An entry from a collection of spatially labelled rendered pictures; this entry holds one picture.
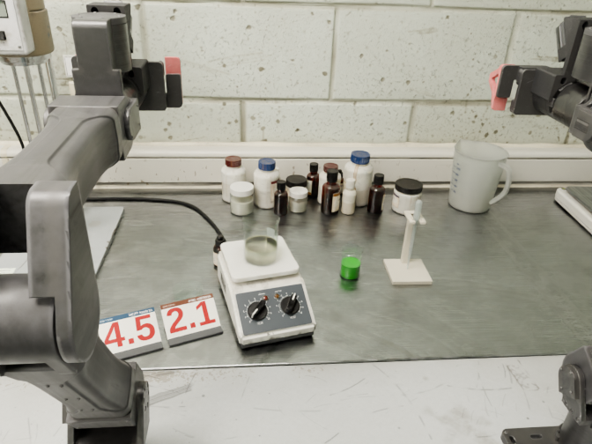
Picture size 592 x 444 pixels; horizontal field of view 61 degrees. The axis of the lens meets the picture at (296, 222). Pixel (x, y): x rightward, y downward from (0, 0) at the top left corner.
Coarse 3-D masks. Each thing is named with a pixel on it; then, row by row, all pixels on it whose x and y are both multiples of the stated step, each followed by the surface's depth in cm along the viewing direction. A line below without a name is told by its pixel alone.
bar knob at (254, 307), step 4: (264, 300) 82; (252, 304) 83; (256, 304) 83; (260, 304) 82; (264, 304) 82; (248, 308) 83; (252, 308) 83; (256, 308) 81; (260, 308) 82; (264, 308) 83; (248, 312) 82; (252, 312) 81; (256, 312) 81; (260, 312) 83; (264, 312) 83; (252, 316) 81; (256, 316) 82; (260, 316) 82; (264, 316) 83; (256, 320) 82; (260, 320) 82
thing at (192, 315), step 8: (184, 304) 86; (192, 304) 86; (200, 304) 87; (208, 304) 87; (168, 312) 84; (176, 312) 85; (184, 312) 85; (192, 312) 86; (200, 312) 86; (208, 312) 86; (168, 320) 84; (176, 320) 84; (184, 320) 85; (192, 320) 85; (200, 320) 86; (208, 320) 86; (216, 320) 86; (168, 328) 84; (176, 328) 84; (184, 328) 84; (192, 328) 85
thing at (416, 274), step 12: (408, 216) 98; (420, 216) 97; (408, 228) 100; (408, 240) 102; (408, 252) 103; (384, 264) 105; (396, 264) 104; (420, 264) 104; (396, 276) 100; (408, 276) 101; (420, 276) 101
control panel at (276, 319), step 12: (276, 288) 86; (288, 288) 86; (300, 288) 87; (240, 300) 84; (252, 300) 84; (276, 300) 85; (300, 300) 86; (240, 312) 83; (276, 312) 84; (300, 312) 85; (252, 324) 82; (264, 324) 82; (276, 324) 83; (288, 324) 83; (300, 324) 83
